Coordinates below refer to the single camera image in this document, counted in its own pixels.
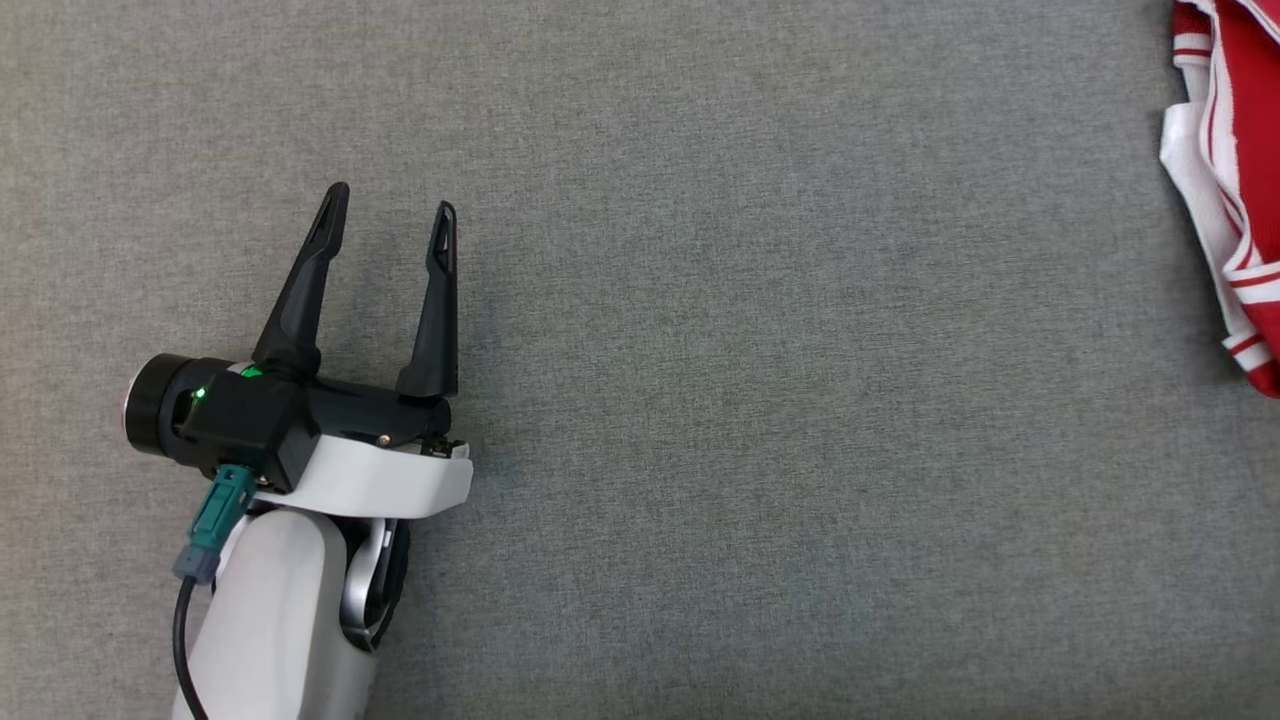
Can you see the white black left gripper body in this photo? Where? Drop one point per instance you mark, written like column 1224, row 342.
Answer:
column 380, row 475

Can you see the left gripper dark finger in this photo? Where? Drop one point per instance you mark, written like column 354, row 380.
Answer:
column 437, row 340
column 300, row 300

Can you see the red white-sleeved t-shirt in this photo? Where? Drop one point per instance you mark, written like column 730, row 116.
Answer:
column 1255, row 150

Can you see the grey fabric sofa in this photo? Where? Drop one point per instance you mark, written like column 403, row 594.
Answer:
column 700, row 400

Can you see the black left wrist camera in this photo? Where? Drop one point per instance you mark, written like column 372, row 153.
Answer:
column 250, row 430

